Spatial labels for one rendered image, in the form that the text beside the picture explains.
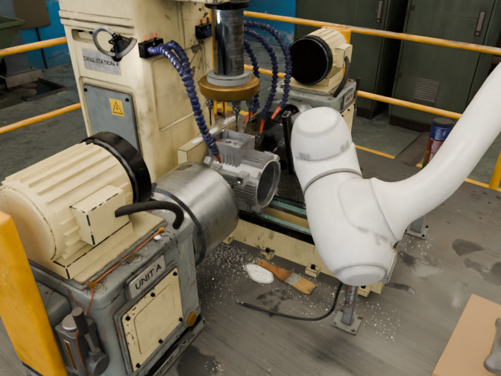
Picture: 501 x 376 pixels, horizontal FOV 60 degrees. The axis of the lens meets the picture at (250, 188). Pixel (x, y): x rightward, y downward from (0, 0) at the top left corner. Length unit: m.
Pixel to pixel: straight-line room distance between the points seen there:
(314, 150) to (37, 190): 0.47
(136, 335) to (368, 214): 0.56
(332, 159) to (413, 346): 0.69
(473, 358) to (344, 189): 0.62
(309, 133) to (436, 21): 3.56
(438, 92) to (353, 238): 3.73
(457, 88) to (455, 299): 3.02
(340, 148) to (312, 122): 0.06
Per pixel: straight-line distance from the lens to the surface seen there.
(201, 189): 1.13
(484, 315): 1.28
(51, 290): 0.96
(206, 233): 1.10
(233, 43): 1.26
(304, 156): 0.71
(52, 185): 0.82
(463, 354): 1.16
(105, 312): 0.89
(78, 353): 0.91
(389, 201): 0.65
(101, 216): 0.81
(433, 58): 4.26
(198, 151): 1.37
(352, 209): 0.64
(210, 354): 1.18
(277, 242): 1.41
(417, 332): 1.30
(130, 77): 1.32
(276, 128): 1.55
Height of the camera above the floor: 1.74
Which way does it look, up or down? 32 degrees down
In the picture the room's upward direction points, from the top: straight up
